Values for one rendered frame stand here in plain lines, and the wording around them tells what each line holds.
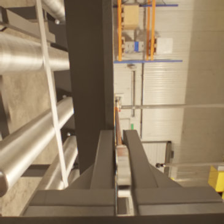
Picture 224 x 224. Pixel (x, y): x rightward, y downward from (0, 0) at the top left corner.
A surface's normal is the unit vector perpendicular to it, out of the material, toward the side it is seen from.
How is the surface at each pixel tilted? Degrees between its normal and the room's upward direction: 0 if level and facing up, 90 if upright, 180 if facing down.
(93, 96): 90
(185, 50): 90
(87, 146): 90
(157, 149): 90
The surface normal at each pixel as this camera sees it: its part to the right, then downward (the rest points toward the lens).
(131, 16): 0.00, 0.28
